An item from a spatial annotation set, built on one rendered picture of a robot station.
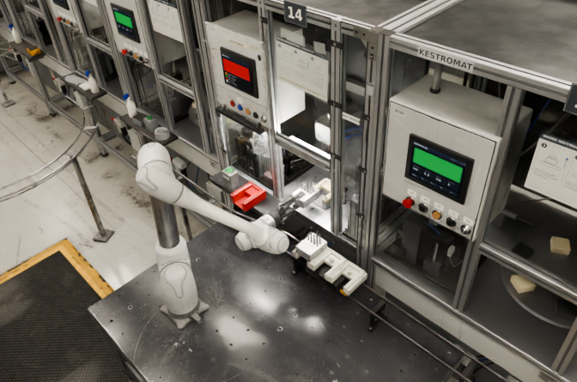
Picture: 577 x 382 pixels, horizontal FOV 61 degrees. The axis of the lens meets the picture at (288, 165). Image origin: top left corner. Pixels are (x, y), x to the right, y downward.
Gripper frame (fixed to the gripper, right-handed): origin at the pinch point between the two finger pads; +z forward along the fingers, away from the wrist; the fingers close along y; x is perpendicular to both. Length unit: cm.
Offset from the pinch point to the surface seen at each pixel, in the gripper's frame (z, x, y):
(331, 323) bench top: -27, -44, -35
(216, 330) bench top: -67, -7, -34
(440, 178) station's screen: 1, -74, 54
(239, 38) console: 4, 36, 78
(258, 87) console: 4, 26, 55
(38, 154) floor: -42, 323, -102
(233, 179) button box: -8.6, 43.0, -4.5
